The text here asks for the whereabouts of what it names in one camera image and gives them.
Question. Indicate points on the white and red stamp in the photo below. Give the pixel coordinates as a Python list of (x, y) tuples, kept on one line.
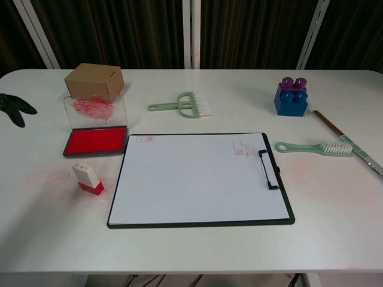
[(85, 177)]

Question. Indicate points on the white table leg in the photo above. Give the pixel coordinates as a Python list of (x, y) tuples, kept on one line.
[(311, 278)]

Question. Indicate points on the green fan-shaped brush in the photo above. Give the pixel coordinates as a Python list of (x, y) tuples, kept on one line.
[(188, 106)]

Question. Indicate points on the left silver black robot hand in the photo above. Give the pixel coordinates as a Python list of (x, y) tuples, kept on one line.
[(15, 109)]

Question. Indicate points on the red ink pad clear lid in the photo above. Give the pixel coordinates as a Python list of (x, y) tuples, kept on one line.
[(95, 140)]

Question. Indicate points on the dark curtain panel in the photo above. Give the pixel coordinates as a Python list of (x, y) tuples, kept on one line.
[(12, 39), (113, 33), (356, 33), (251, 33)]

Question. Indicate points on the white paper sheet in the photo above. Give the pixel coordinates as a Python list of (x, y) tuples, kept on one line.
[(194, 179)]

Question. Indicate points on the white slanted frame post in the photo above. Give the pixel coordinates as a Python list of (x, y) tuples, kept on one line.
[(312, 33), (36, 33)]

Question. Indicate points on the black clipboard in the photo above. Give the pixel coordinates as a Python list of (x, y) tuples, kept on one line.
[(278, 161)]

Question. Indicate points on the blue building block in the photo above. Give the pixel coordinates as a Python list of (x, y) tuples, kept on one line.
[(291, 106)]

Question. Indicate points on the small brown cardboard box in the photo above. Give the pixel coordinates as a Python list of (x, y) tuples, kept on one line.
[(89, 79)]

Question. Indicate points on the purple building block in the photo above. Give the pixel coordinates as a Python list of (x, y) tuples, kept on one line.
[(294, 83)]

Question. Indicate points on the white upright frame post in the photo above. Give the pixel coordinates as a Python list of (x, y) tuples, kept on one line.
[(191, 33)]

